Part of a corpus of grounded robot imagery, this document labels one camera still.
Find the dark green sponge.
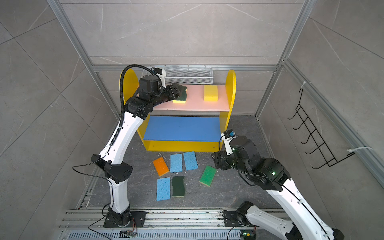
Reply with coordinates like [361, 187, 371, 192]
[172, 176, 186, 198]
[173, 88, 188, 104]

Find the light green sponge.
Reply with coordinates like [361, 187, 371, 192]
[199, 166, 217, 187]

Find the yellow sponge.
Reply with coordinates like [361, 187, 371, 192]
[204, 85, 219, 102]

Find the orange sponge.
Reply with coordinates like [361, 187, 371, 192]
[153, 157, 170, 177]

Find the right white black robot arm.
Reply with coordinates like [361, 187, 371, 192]
[212, 131, 345, 240]

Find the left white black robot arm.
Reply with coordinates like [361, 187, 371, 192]
[91, 76, 187, 227]

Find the yellow pink blue shelf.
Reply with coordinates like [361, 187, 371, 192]
[119, 65, 237, 153]

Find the blue sponge upper right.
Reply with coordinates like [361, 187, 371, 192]
[183, 152, 198, 171]

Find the blue sponge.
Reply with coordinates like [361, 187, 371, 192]
[183, 152, 198, 171]
[170, 154, 183, 173]
[157, 178, 171, 201]

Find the blue sponge upper left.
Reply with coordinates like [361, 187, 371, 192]
[170, 154, 183, 173]

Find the blue sponge lower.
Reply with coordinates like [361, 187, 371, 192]
[157, 178, 171, 201]

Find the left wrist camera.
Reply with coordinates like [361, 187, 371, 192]
[151, 67, 166, 88]

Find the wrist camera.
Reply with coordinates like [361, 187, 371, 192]
[151, 67, 166, 88]
[223, 129, 236, 139]

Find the white wire mesh basket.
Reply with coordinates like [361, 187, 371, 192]
[163, 67, 214, 85]

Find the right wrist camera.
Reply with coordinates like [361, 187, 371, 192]
[223, 129, 236, 139]

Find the left black corrugated cable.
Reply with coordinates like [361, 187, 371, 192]
[107, 64, 155, 148]

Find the black wire hook rack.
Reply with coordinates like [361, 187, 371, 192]
[287, 89, 355, 170]

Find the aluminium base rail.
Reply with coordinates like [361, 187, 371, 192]
[58, 209, 308, 240]

